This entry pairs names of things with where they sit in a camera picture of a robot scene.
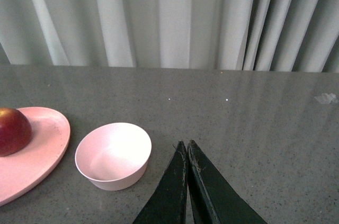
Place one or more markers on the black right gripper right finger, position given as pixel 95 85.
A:
pixel 213 200

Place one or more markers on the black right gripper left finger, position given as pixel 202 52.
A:
pixel 168 202

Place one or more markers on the red apple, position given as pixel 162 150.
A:
pixel 16 131

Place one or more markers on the pale pink bowl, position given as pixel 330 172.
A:
pixel 115 156

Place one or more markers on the pink plate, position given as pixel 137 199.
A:
pixel 23 170

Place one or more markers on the crumpled clear tape scrap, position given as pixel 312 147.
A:
pixel 326 98

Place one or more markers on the white curtain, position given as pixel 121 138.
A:
pixel 262 35

